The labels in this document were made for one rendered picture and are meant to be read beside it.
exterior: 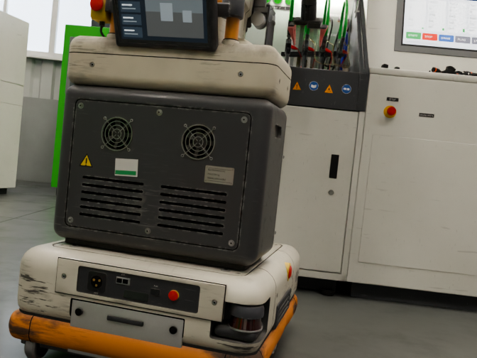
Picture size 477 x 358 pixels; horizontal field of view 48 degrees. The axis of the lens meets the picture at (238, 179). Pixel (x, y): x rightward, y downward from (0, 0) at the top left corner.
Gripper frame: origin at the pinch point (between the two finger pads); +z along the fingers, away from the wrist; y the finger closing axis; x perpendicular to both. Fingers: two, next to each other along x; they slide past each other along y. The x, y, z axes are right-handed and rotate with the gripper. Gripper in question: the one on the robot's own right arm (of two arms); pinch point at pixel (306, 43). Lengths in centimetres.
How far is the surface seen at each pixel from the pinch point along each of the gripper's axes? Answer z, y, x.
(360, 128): 37.2, -21.9, -12.3
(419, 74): 17, -43, -27
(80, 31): 62, 250, -247
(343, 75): 17.7, -12.6, -20.4
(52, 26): 86, 357, -358
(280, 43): 19, 25, -74
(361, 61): 14.2, -19.2, -30.7
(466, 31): 8, -63, -67
